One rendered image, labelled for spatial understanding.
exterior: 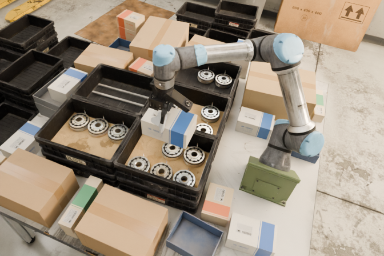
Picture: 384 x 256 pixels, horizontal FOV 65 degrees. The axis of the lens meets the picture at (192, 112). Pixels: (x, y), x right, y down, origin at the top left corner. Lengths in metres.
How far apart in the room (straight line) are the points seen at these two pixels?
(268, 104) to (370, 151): 1.44
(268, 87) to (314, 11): 2.37
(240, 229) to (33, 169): 0.94
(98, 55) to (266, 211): 1.36
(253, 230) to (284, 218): 0.22
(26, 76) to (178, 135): 1.67
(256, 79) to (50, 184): 1.22
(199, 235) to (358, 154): 1.89
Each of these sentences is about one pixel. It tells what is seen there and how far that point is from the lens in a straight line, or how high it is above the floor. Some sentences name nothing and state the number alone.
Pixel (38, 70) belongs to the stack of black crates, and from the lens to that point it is 2.67.
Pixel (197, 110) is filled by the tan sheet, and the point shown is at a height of 0.83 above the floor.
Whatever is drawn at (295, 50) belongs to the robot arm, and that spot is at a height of 1.40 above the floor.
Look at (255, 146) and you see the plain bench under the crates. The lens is 1.77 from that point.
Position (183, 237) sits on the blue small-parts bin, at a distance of 1.45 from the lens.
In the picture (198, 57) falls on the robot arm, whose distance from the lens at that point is 1.07.
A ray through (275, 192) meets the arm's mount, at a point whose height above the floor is 0.79.
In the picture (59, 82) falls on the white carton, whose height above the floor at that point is 0.89.
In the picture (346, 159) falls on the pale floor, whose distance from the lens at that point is 2.91.
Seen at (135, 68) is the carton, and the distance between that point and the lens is 1.94.
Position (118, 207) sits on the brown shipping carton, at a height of 0.86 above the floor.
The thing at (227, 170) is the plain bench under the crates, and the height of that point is 0.70.
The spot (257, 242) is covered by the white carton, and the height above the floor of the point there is 0.79.
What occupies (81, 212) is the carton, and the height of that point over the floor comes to 0.82.
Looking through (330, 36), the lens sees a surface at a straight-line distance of 4.17.
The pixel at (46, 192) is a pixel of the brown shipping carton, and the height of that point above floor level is 0.86.
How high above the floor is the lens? 2.06
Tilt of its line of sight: 47 degrees down
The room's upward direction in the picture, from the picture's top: 5 degrees clockwise
